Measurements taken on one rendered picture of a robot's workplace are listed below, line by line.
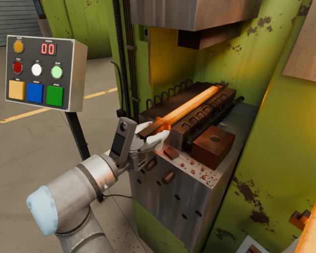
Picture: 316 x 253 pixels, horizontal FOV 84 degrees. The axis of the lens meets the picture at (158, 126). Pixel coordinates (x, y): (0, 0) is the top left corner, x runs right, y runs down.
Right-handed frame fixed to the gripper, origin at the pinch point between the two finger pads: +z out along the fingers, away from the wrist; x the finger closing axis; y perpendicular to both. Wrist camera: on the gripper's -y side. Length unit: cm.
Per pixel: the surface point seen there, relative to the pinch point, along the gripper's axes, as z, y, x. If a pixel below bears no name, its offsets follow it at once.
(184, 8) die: 3.0, -31.0, 4.8
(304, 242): -7.7, 0.7, 40.0
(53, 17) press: 156, 3, -447
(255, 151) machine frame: 16.9, 6.6, 26.2
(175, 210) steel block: -3.1, 32.1, 11.5
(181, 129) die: 4.7, 0.8, 5.9
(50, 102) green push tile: -15.0, 1.2, -44.4
